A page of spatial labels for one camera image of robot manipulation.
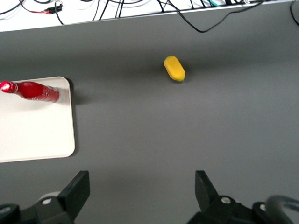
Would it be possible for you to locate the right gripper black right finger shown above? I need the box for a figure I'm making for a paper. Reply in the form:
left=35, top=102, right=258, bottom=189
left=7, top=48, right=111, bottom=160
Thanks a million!
left=186, top=170, right=257, bottom=224

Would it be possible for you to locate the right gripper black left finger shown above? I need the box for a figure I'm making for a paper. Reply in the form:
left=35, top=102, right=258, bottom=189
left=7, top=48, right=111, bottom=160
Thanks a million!
left=23, top=170, right=91, bottom=224

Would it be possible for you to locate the red coke bottle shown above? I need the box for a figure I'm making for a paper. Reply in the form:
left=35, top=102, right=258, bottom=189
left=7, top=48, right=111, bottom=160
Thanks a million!
left=0, top=80, right=60, bottom=104

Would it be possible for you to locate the beige plastic tray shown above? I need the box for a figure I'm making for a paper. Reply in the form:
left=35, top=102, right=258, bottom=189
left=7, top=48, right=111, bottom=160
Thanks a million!
left=0, top=76, right=76, bottom=163

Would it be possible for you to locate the yellow toy fruit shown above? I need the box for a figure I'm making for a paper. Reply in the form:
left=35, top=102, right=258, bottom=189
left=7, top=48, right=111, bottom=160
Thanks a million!
left=163, top=55, right=186, bottom=83

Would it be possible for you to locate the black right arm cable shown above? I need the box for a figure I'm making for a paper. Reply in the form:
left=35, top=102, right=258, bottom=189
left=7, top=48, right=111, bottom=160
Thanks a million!
left=265, top=195, right=299, bottom=224

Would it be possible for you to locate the black cable looping onto table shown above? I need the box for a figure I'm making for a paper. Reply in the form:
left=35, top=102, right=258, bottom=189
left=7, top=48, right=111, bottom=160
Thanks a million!
left=156, top=0, right=263, bottom=33

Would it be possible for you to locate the thin black cable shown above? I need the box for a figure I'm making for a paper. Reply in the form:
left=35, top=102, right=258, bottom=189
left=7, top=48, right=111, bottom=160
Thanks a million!
left=115, top=0, right=126, bottom=19
left=54, top=7, right=65, bottom=25

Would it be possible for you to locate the red black wire with connector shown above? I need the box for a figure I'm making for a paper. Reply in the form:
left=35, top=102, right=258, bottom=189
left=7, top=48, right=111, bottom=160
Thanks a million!
left=22, top=1, right=64, bottom=15

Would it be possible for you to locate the black cable at table edge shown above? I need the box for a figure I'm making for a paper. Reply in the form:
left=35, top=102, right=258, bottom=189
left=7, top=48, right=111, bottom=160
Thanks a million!
left=289, top=0, right=299, bottom=27

